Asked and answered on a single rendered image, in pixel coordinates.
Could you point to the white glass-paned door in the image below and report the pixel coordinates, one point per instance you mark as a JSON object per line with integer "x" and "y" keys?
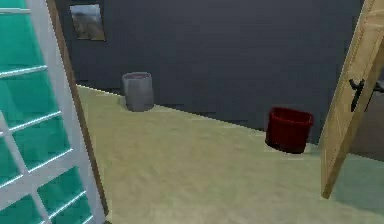
{"x": 50, "y": 110}

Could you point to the grey trash can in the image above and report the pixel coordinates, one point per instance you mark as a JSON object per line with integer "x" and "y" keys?
{"x": 138, "y": 91}

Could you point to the red trash can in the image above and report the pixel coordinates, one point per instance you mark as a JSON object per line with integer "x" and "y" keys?
{"x": 288, "y": 130}

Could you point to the light wooden door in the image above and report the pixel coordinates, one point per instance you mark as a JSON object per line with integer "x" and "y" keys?
{"x": 353, "y": 100}

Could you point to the framed wall picture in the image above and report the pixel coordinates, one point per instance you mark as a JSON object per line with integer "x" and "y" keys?
{"x": 87, "y": 22}

